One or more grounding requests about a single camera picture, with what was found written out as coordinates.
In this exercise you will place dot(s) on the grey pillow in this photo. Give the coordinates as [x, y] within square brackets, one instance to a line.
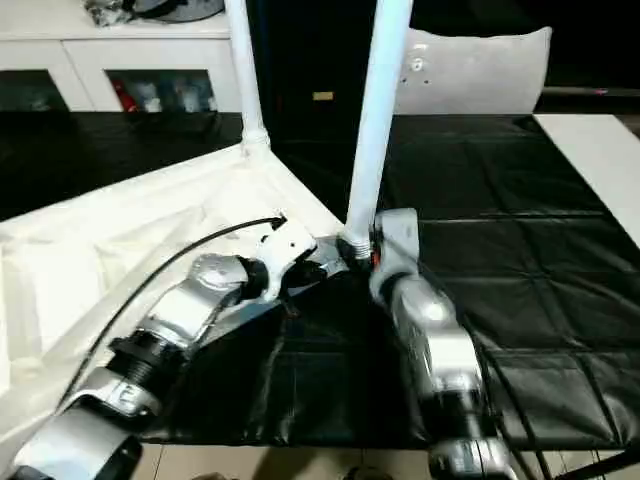
[475, 70]

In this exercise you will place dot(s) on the black mat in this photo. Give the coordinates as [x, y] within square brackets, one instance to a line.
[500, 225]

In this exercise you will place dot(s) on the white plastic table top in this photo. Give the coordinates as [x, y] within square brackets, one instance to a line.
[100, 225]

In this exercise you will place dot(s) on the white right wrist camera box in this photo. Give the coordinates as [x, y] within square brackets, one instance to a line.
[400, 235]

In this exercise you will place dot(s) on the white flat board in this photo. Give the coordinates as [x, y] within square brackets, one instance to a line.
[595, 155]

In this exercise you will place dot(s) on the white glass-door cabinet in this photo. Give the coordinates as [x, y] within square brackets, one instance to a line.
[100, 45]

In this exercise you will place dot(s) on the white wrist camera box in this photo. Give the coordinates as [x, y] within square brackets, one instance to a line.
[285, 245]
[400, 235]

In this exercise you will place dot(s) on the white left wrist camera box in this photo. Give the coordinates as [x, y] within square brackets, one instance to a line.
[285, 245]

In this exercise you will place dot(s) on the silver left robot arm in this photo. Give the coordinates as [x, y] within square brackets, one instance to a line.
[185, 305]

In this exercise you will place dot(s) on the white plastic table leg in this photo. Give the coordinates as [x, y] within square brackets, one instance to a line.
[250, 75]
[380, 100]

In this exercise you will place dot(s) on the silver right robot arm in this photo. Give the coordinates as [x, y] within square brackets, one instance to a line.
[440, 340]

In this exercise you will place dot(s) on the black case with gold label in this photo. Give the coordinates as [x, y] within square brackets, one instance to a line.
[310, 50]

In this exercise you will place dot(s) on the black metal table frame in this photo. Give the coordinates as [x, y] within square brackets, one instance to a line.
[610, 467]

